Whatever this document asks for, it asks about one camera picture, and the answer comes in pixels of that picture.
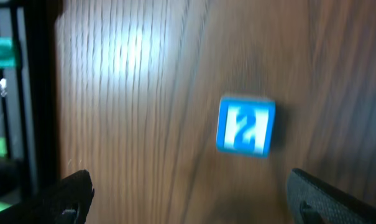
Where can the blue number 2 block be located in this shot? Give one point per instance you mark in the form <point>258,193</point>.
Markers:
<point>245,125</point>

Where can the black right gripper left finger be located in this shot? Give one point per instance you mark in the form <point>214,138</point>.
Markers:
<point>68,201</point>

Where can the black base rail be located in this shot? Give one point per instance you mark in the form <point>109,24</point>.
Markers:
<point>28,133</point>

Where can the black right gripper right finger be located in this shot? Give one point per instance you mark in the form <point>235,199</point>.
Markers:
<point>312,200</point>

